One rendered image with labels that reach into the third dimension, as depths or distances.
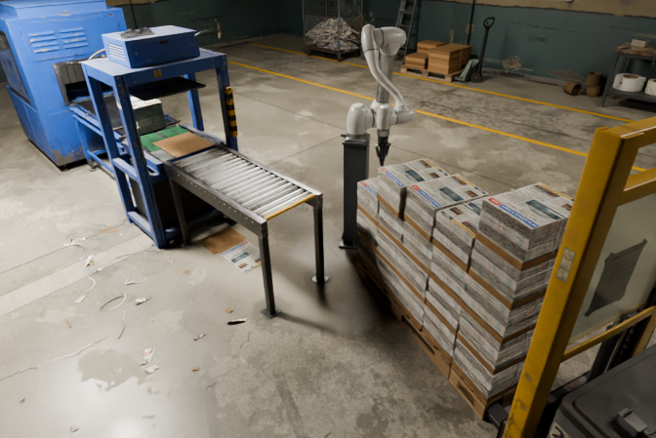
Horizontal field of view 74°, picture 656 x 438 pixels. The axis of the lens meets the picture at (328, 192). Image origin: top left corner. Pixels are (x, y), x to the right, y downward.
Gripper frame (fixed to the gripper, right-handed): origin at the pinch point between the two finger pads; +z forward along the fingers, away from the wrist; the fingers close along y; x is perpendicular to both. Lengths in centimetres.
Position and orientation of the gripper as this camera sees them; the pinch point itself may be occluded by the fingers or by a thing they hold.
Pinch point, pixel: (382, 161)
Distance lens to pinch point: 317.2
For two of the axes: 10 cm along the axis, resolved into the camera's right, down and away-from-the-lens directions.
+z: 0.2, 8.7, 4.9
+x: -4.3, -4.4, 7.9
